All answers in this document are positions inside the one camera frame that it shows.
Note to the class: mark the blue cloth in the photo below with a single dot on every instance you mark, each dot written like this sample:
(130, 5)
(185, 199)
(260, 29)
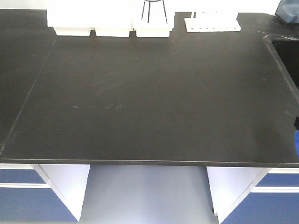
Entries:
(296, 135)

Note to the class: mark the white box right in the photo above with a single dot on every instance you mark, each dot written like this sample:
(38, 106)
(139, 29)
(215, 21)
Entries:
(152, 29)

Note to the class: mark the white box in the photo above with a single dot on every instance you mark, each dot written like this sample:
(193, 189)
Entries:
(69, 17)
(112, 18)
(152, 29)

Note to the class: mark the white box middle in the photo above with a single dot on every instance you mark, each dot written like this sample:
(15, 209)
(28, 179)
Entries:
(112, 18)

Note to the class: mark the white tube rack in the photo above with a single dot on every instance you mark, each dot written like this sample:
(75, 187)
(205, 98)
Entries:
(212, 22)

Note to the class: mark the right blue cabinet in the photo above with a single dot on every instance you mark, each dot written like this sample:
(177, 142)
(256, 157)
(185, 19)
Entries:
(255, 195)

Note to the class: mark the blue cabinet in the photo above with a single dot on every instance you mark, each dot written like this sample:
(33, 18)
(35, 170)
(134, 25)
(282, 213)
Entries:
(255, 195)
(42, 192)

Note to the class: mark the white box left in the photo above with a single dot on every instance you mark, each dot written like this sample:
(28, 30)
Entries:
(69, 17)

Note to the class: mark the left blue cabinet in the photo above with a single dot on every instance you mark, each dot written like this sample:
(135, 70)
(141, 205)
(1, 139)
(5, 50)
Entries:
(42, 192)

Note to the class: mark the black sink basin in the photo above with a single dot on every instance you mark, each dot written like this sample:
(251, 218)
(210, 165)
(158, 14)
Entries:
(285, 52)

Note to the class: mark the blue container top right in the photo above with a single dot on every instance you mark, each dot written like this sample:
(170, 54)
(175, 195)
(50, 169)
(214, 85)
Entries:
(288, 11)

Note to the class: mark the black wire stand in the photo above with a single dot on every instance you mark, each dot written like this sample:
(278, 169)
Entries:
(154, 10)

